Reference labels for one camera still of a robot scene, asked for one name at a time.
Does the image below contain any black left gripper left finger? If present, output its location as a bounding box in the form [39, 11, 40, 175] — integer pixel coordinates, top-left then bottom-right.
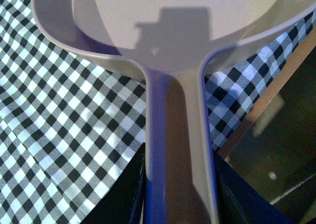
[82, 143, 145, 224]

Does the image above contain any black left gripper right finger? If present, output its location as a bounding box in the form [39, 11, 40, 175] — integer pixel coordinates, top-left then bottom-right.
[213, 151, 293, 224]

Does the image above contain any beige plastic dustpan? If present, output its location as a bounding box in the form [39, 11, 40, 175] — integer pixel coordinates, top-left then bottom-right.
[32, 0, 316, 224]

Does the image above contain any black white checkered tablecloth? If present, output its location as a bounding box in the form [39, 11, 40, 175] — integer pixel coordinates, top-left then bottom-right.
[0, 0, 316, 224]

